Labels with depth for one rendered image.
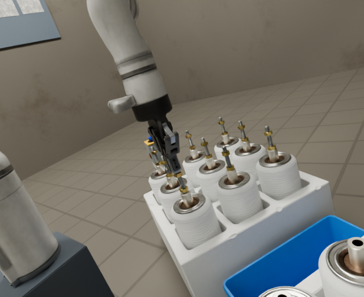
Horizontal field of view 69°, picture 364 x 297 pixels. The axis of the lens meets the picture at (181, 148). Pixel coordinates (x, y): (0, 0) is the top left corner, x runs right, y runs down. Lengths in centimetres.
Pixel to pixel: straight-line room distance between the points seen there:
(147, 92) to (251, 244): 39
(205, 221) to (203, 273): 10
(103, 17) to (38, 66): 261
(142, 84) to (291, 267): 50
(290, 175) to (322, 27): 214
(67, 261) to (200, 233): 26
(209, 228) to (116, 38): 41
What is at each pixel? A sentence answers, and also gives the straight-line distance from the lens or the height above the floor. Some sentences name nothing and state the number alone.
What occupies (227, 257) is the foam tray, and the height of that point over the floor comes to 14.
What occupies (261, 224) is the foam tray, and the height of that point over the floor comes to 17.
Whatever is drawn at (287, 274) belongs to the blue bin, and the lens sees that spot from 68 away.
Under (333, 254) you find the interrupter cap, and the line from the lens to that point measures 42.
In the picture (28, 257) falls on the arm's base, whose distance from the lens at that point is 53.
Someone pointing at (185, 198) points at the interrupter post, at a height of 27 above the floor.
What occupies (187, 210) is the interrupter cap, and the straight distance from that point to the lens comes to 57.
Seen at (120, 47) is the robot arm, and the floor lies 60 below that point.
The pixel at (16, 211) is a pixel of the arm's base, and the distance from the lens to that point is 50.
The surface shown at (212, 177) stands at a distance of 69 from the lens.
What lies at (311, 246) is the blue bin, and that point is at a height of 7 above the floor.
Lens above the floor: 55
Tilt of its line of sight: 18 degrees down
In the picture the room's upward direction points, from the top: 20 degrees counter-clockwise
